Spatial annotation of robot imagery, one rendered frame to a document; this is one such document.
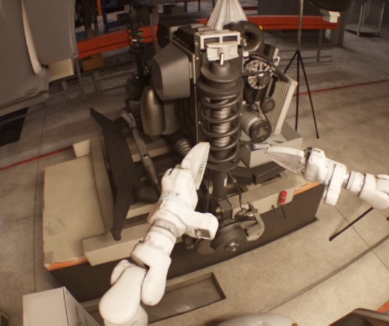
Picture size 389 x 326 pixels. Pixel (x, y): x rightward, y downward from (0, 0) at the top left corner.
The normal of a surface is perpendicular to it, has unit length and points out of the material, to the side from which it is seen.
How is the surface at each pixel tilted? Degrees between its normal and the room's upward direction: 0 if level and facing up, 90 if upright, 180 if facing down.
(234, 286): 0
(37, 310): 0
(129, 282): 10
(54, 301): 0
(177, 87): 90
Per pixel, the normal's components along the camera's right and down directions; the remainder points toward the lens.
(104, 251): 0.36, 0.58
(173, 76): 0.00, 0.63
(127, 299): 0.14, -0.80
